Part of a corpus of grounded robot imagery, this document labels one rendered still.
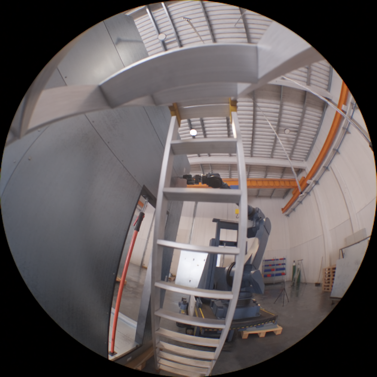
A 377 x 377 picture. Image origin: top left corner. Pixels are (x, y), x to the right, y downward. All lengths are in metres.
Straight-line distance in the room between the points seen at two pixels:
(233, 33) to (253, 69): 6.47
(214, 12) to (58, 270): 7.45
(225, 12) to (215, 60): 6.75
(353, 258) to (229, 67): 4.45
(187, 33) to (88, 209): 6.77
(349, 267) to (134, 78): 4.66
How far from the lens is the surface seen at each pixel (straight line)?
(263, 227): 1.90
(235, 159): 8.58
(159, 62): 0.27
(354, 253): 4.45
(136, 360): 1.95
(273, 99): 7.22
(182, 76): 0.26
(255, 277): 1.49
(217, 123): 7.47
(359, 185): 6.89
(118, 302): 1.24
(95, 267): 0.87
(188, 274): 6.86
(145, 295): 1.55
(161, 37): 6.16
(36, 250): 0.71
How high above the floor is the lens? 1.61
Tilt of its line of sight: 32 degrees up
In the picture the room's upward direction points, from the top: 11 degrees clockwise
